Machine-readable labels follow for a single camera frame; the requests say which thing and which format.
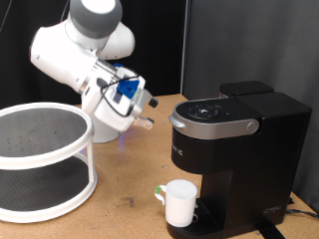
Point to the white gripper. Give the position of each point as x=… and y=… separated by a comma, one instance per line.
x=106, y=114

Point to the black Keurig coffee machine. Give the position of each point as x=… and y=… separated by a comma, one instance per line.
x=252, y=156

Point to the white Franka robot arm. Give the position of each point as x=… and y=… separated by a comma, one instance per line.
x=66, y=56

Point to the white two-tier turntable shelf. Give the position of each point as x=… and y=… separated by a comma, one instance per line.
x=43, y=132

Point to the black tape strip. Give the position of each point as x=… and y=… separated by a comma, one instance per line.
x=270, y=233

